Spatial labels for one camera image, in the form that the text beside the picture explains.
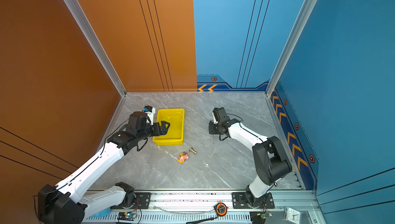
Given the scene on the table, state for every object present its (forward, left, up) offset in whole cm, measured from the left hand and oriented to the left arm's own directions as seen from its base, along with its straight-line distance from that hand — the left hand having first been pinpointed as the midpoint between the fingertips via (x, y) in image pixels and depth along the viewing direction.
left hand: (163, 123), depth 80 cm
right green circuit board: (-38, -50, -18) cm, 65 cm away
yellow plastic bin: (+4, -3, -18) cm, 19 cm away
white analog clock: (-38, -62, -16) cm, 74 cm away
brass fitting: (-7, -14, -17) cm, 23 cm away
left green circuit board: (-38, +14, -20) cm, 46 cm away
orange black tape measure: (-36, -29, -15) cm, 49 cm away
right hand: (+4, -25, -12) cm, 28 cm away
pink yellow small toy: (-12, -9, -16) cm, 22 cm away
